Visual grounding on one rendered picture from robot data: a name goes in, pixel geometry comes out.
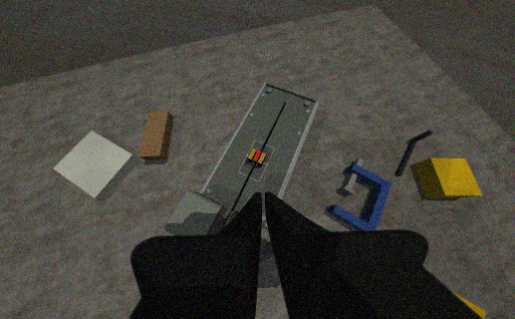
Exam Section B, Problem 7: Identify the black l-shaped bar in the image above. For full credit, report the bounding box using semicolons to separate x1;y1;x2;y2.
396;130;432;176

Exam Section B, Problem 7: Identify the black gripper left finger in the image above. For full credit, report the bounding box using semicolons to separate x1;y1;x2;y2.
130;192;262;319

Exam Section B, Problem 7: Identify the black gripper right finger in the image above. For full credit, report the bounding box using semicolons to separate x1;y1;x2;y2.
265;192;429;319

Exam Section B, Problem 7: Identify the yellow block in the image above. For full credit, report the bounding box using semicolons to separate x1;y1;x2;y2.
453;292;485;319
414;159;482;197

